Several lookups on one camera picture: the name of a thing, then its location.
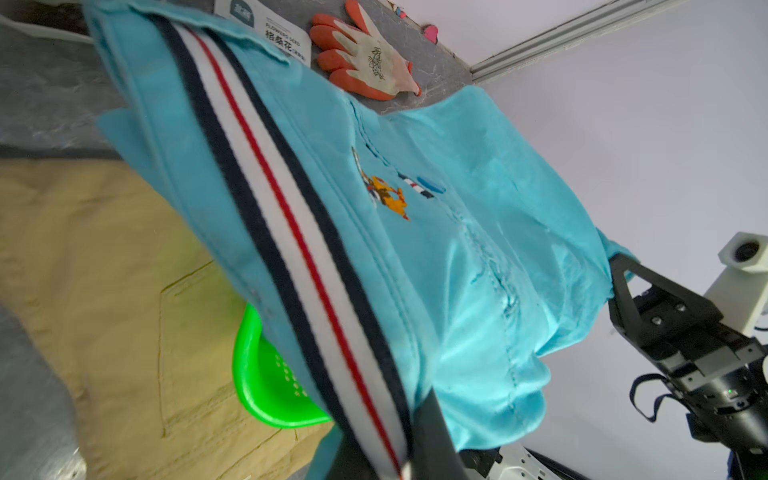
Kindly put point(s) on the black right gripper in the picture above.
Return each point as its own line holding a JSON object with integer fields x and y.
{"x": 716, "y": 373}

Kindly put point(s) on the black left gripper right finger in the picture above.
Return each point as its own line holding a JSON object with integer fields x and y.
{"x": 434, "y": 456}

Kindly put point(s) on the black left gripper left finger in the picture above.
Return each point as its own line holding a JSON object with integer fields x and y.
{"x": 347, "y": 461}

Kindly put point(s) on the green plastic basket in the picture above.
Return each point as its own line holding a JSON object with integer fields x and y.
{"x": 265, "y": 384}

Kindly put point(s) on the teal pants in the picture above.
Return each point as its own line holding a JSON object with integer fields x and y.
{"x": 391, "y": 257}

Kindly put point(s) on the khaki pants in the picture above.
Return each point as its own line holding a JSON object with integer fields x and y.
{"x": 139, "y": 322}

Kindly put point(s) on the small pink object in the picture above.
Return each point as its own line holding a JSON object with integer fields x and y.
{"x": 431, "y": 33}

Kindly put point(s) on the red and white work glove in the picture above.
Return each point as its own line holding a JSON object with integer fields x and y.
{"x": 358, "y": 59}

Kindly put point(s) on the flower seed packet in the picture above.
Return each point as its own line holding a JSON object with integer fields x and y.
{"x": 288, "y": 37}

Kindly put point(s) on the aluminium corner frame post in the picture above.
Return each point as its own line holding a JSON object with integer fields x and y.
{"x": 605, "y": 19}

